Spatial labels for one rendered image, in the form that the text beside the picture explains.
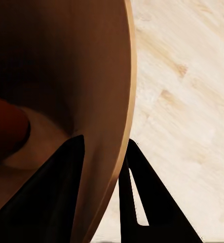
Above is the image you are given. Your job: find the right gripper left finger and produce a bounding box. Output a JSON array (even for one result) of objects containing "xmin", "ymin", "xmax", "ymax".
[{"xmin": 0, "ymin": 135, "xmax": 85, "ymax": 243}]

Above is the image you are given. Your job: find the trash can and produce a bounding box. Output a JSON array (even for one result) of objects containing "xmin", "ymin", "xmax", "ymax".
[{"xmin": 0, "ymin": 0, "xmax": 137, "ymax": 243}]

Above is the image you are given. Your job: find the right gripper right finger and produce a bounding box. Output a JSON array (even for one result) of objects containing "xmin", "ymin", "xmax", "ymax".
[{"xmin": 119, "ymin": 139, "xmax": 203, "ymax": 243}]

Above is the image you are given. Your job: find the can of soda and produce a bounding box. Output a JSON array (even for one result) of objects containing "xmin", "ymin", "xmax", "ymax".
[{"xmin": 0, "ymin": 98, "xmax": 29, "ymax": 151}]

